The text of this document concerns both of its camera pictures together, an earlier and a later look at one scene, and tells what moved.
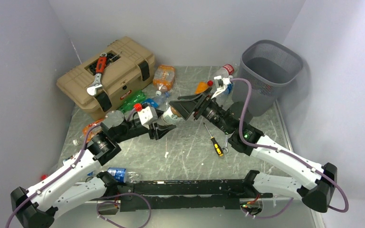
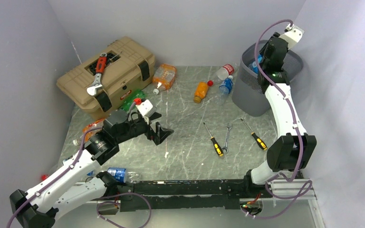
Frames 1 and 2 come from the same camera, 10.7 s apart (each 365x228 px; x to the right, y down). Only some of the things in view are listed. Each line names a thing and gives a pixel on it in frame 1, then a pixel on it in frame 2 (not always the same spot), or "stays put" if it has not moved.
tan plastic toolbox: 123,68 stays put
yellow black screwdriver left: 217,148 stays put
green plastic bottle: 139,98 stays put
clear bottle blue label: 158,101 -> 254,65
